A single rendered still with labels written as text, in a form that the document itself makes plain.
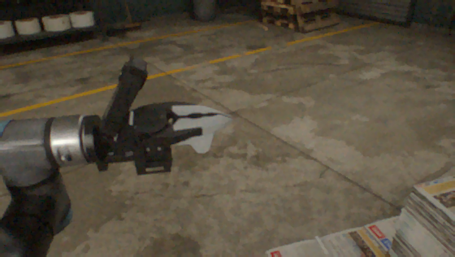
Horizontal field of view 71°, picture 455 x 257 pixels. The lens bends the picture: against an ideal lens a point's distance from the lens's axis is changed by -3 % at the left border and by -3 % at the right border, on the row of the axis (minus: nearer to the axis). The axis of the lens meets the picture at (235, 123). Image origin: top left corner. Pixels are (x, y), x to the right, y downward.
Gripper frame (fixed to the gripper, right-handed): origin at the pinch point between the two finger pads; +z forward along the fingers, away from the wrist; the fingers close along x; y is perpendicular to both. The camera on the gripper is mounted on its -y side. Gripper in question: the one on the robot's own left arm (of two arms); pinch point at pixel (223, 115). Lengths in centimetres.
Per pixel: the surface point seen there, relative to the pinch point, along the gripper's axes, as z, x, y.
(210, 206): 8, -95, 138
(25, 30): -232, -495, 160
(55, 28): -192, -508, 164
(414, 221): 36.1, 9.4, 22.1
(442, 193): 40.0, 8.5, 15.7
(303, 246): 29, -15, 66
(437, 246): 37.0, 15.0, 22.1
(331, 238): 40, -17, 67
